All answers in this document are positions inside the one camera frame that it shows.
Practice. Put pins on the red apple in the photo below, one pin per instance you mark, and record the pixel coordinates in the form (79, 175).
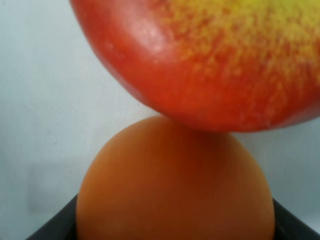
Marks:
(215, 65)

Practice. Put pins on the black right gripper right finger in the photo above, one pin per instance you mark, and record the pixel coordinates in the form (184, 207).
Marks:
(289, 227)

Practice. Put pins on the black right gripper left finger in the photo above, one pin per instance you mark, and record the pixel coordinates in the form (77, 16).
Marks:
(60, 227)

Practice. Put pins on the orange peach fruit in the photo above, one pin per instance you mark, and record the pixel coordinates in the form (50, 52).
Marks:
(158, 180)

